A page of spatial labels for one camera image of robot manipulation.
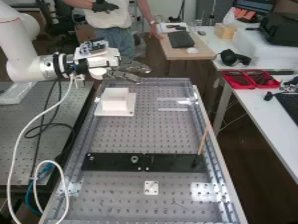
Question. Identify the clear box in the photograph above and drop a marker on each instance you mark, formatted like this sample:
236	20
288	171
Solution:
147	133

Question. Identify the black plate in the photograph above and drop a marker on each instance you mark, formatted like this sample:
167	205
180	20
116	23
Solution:
168	163

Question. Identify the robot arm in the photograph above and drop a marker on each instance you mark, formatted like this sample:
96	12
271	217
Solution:
18	40

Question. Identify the small white square bracket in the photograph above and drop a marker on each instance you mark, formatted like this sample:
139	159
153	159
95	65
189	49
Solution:
151	188

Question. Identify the person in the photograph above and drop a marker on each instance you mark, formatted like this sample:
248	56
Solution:
107	16

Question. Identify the white mouse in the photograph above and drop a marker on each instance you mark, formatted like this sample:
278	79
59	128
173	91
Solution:
192	50

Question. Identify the white desk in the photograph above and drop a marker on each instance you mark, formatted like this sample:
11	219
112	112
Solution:
271	120
267	55

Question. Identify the small wooden box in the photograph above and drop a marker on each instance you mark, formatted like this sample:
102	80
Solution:
225	31

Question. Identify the black keyboard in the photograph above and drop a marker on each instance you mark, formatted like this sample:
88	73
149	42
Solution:
181	39
290	105

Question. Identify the black headphones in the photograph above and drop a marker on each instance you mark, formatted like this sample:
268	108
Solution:
231	56

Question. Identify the thin stick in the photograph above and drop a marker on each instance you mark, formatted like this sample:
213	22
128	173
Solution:
203	143

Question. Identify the red tray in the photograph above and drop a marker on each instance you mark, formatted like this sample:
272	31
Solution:
241	80

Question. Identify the small white box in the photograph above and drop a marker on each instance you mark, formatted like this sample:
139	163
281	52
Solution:
116	100

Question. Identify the black case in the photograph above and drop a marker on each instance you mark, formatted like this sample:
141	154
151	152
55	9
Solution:
281	30

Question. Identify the wooden desk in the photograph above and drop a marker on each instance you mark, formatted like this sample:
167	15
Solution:
184	55

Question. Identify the large metal nut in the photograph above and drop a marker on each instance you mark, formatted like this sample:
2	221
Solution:
133	159

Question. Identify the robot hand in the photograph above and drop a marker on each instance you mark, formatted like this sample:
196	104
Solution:
100	61

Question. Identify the flat white plastic piece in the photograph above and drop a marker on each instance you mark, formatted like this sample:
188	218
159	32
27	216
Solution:
15	93

